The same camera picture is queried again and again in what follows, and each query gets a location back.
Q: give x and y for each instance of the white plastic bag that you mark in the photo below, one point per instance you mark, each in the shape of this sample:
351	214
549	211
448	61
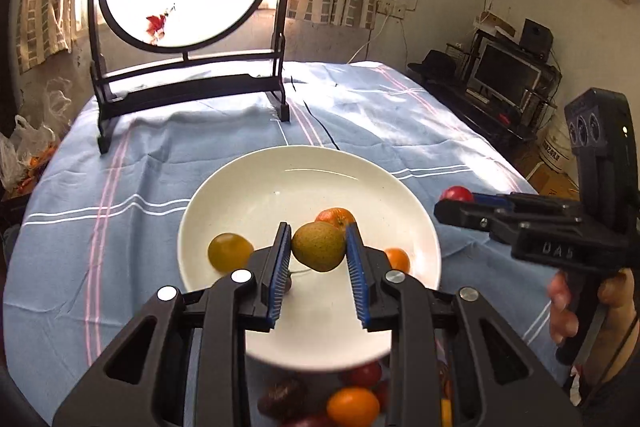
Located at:
22	147

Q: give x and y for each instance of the black hat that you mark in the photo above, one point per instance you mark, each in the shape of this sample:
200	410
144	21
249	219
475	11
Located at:
434	66

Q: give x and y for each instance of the white round plate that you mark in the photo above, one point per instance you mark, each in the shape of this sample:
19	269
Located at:
280	187

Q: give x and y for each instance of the black speaker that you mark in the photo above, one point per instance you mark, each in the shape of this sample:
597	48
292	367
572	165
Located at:
536	36

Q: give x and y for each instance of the bumpy orange tangerine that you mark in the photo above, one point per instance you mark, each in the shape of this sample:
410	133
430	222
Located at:
336	217

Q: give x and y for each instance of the round bird painting table screen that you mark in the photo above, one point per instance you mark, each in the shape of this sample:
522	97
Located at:
187	84

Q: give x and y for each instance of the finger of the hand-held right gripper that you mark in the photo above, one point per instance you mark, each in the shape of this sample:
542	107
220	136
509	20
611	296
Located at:
465	214
492	198

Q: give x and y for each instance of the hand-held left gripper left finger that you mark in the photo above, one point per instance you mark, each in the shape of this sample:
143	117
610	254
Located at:
277	272

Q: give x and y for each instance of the dark red fruit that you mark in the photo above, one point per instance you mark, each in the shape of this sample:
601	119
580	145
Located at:
312	421

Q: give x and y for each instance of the white plastic bucket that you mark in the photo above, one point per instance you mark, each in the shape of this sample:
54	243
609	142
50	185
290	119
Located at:
560	147

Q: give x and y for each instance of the white wall outlet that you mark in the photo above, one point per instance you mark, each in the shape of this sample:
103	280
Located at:
391	10

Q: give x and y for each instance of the purple passion fruit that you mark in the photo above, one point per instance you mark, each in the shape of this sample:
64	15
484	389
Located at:
282	399

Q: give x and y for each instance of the large green plum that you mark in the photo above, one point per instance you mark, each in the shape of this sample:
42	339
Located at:
227	252

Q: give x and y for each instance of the blue striped tablecloth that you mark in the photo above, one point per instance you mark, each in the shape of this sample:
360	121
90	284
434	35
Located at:
150	187

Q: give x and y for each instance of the black media stand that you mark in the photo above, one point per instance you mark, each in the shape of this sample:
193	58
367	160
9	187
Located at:
480	114

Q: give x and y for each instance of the person's right hand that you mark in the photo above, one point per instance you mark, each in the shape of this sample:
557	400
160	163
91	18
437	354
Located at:
617	307

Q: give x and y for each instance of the yellow orange round fruit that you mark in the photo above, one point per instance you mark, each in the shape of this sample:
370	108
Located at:
352	404

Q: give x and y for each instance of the clear plastic bag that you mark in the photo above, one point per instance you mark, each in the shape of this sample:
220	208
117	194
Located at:
57	99

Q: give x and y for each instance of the small smooth orange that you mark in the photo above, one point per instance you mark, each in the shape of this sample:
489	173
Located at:
398	259

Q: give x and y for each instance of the black computer monitor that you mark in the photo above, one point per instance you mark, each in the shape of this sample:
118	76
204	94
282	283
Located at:
502	72

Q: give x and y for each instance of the small olive green plum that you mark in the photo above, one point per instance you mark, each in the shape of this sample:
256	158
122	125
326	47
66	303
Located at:
319	247

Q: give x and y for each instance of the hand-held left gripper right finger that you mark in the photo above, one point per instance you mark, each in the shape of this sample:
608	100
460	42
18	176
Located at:
356	272

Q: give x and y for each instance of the cardboard box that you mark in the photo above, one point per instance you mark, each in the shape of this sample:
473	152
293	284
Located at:
550	182

